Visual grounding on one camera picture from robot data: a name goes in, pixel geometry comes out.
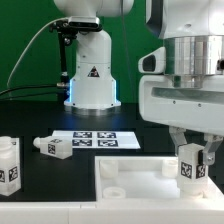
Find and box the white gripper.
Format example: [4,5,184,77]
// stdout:
[139,75,224,166]

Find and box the white square table top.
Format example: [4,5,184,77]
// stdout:
[94,155,224,203]

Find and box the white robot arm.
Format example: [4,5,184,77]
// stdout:
[54,0,224,165]

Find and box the white sheet with tags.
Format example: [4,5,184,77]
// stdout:
[53,130,140,149]

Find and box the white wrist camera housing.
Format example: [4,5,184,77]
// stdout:
[138,47,166,74]

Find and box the white camera cable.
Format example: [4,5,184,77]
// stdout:
[5,17,64,98]

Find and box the black cable on table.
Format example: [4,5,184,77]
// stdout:
[0,83,70,100]

